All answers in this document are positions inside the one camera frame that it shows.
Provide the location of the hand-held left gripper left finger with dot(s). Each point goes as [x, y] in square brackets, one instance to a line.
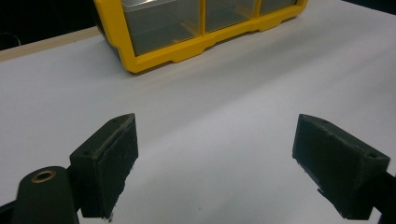
[109, 165]

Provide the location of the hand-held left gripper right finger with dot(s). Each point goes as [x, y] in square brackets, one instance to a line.
[339, 168]

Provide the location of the yellow drawer organizer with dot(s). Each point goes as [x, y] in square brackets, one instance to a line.
[186, 46]

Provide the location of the clear plastic drawer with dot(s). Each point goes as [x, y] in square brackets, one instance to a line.
[275, 5]
[230, 14]
[158, 28]

